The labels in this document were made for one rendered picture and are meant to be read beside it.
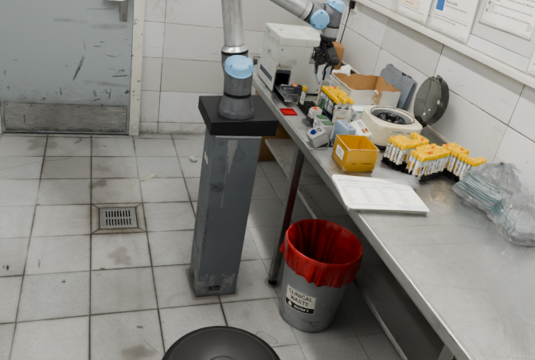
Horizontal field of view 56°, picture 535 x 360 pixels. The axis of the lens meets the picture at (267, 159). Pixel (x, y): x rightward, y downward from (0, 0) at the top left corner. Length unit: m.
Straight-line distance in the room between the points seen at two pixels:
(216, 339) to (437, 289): 0.63
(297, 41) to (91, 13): 1.62
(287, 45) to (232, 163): 0.75
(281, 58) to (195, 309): 1.30
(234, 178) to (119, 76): 1.85
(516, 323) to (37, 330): 1.84
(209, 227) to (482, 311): 1.25
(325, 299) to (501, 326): 1.02
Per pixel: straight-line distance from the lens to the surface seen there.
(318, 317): 2.42
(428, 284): 1.52
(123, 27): 3.71
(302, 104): 2.49
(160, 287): 2.59
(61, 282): 2.65
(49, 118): 3.95
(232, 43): 2.14
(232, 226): 2.32
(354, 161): 1.96
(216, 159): 2.11
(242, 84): 2.04
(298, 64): 2.64
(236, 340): 1.50
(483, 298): 1.57
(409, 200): 1.87
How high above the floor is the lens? 1.75
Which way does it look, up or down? 27 degrees down
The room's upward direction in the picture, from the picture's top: 10 degrees clockwise
